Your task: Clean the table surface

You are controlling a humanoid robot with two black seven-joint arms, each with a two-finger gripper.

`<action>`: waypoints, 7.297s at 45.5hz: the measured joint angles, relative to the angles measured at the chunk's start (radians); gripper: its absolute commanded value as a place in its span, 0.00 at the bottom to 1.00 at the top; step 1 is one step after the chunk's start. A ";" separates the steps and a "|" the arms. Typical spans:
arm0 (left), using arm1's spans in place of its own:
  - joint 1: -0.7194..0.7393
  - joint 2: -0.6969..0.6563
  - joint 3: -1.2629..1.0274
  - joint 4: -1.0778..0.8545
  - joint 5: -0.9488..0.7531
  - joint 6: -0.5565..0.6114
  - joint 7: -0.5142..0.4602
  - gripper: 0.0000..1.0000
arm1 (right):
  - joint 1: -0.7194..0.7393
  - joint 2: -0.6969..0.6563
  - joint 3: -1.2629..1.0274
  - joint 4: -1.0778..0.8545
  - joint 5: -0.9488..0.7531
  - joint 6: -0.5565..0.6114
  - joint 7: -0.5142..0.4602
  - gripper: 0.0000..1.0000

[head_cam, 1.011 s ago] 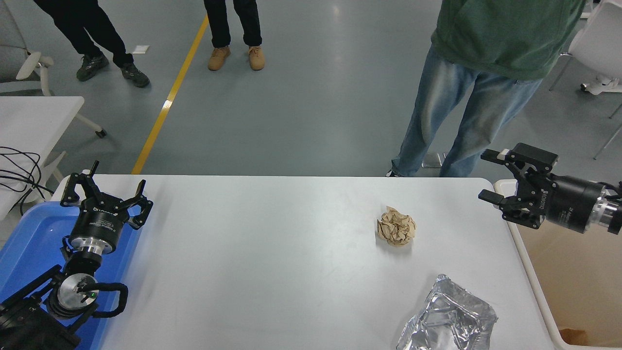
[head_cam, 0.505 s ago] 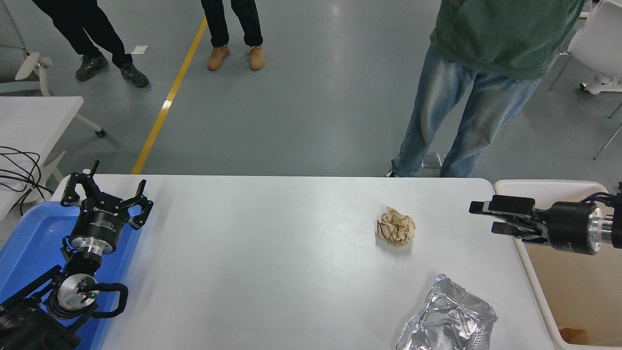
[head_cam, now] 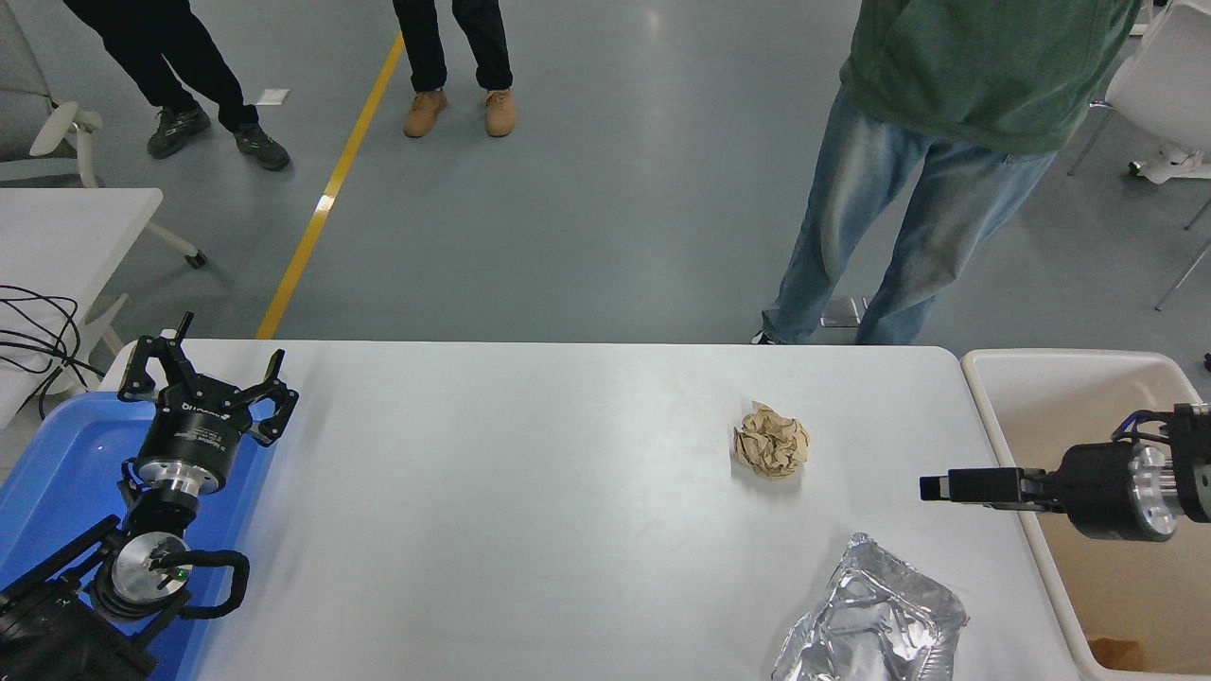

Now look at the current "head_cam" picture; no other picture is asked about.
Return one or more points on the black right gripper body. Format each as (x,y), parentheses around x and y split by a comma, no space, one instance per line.
(1097,492)

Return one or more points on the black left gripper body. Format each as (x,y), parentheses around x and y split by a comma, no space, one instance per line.
(189,440)

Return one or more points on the silver foil tray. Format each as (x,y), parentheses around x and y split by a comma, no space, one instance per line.
(870,615)

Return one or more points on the large pale plastic bin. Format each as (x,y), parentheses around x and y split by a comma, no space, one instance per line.
(1069,577)

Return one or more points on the blue plastic tray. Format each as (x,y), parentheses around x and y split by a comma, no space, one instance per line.
(57,454)

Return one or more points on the brown scrap in bin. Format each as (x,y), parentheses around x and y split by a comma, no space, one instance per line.
(1116,654)

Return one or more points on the white side table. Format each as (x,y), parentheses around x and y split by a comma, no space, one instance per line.
(57,236)

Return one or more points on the crumpled tan paper ball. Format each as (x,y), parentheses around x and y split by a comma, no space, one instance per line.
(771,443)

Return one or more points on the clear floor plate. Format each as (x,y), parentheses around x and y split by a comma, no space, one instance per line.
(844,312)

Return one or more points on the grey office chair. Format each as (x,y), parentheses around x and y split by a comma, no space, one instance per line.
(57,128)

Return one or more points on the white paper scrap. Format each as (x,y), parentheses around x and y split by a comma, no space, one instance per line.
(275,96)

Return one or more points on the white plastic chair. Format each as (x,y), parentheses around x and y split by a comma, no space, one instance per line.
(1168,85)

